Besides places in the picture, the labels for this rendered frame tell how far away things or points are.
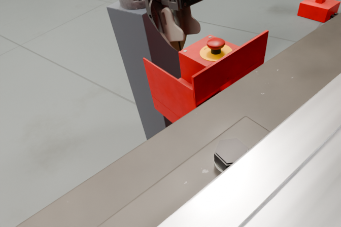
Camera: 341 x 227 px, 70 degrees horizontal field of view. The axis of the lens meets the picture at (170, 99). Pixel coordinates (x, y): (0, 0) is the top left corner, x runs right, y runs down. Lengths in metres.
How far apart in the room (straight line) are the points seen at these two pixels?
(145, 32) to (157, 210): 0.71
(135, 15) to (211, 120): 0.62
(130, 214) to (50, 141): 1.49
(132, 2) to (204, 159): 0.71
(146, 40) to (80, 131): 0.91
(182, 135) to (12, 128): 1.71
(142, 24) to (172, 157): 0.63
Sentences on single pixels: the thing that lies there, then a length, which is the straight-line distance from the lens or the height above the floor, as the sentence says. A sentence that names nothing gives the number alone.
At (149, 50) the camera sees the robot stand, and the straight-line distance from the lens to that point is 0.88.
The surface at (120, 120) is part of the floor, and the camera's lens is 1.58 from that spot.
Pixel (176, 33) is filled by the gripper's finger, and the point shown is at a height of 0.88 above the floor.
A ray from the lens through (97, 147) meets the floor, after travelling 1.49.
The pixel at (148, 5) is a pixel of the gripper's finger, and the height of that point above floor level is 0.93.
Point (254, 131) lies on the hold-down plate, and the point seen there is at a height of 0.90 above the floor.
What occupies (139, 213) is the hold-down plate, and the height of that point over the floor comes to 0.91.
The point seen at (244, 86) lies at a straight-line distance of 0.32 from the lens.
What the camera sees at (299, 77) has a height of 0.87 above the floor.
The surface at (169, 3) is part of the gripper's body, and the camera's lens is 0.40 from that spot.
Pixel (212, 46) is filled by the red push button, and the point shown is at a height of 0.81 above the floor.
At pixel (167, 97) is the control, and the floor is 0.74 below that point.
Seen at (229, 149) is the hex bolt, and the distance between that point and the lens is 0.20.
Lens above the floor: 1.08
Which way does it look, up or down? 42 degrees down
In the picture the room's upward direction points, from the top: 10 degrees counter-clockwise
